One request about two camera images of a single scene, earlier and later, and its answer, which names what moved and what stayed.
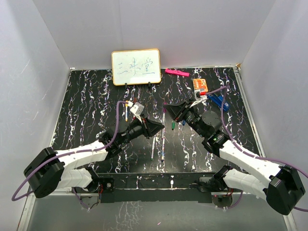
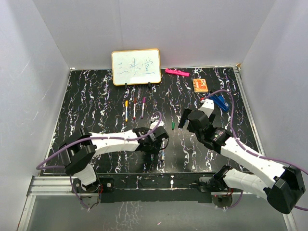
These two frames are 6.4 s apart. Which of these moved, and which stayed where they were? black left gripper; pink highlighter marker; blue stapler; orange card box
Moved: black left gripper
Stayed: blue stapler; orange card box; pink highlighter marker
